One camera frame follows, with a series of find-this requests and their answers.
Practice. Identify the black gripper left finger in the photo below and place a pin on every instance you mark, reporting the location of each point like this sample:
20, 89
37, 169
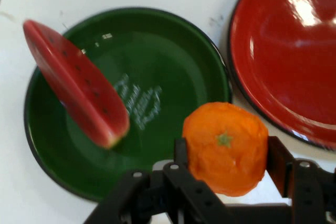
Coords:
168, 195

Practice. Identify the red enamel plate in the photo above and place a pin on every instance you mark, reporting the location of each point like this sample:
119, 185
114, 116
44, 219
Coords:
288, 64

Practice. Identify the red watermelon slice toy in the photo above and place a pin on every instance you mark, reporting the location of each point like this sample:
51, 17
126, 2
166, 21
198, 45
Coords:
76, 82

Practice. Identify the orange tangerine toy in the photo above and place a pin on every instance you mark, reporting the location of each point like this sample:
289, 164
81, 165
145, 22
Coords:
225, 150

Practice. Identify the green enamel plate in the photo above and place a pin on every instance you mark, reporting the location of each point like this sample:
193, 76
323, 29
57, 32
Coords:
162, 77

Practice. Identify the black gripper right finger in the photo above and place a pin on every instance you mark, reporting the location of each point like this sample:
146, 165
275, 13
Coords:
302, 182

